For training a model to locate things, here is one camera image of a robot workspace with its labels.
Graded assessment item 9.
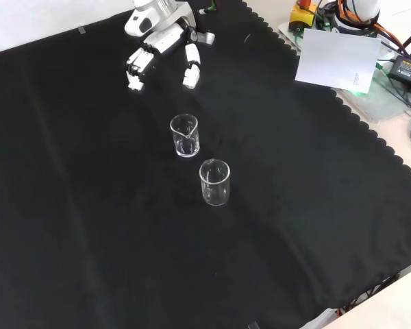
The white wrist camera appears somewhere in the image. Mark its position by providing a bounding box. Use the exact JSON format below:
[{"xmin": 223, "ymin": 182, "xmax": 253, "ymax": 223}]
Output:
[{"xmin": 124, "ymin": 8, "xmax": 155, "ymax": 37}]

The clear glass beaker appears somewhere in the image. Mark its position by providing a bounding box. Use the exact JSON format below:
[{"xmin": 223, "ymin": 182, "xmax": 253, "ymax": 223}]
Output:
[
  {"xmin": 169, "ymin": 113, "xmax": 201, "ymax": 158},
  {"xmin": 199, "ymin": 158, "xmax": 231, "ymax": 207}
]

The yellow stop button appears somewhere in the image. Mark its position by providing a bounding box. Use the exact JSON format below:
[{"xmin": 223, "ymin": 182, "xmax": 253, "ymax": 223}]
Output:
[{"xmin": 289, "ymin": 0, "xmax": 318, "ymax": 30}]

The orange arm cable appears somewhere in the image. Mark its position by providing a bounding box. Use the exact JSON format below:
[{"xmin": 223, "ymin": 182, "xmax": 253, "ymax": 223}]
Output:
[{"xmin": 314, "ymin": 0, "xmax": 409, "ymax": 52}]

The black power adapter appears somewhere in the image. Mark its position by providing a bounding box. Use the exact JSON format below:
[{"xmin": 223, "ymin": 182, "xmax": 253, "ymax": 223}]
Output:
[{"xmin": 388, "ymin": 57, "xmax": 411, "ymax": 91}]

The white paper sheet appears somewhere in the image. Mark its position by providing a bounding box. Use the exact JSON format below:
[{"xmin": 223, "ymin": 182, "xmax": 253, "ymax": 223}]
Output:
[{"xmin": 294, "ymin": 28, "xmax": 383, "ymax": 94}]

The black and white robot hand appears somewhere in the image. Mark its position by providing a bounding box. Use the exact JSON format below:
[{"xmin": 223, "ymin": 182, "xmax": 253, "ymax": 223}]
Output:
[{"xmin": 124, "ymin": 15, "xmax": 216, "ymax": 92}]

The black bench cloth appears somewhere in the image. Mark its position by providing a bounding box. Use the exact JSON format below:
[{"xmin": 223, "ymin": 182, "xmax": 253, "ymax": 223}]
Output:
[{"xmin": 0, "ymin": 0, "xmax": 411, "ymax": 329}]

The pale base plate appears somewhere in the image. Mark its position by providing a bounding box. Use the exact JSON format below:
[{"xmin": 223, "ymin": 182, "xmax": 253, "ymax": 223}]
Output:
[{"xmin": 277, "ymin": 19, "xmax": 411, "ymax": 124}]

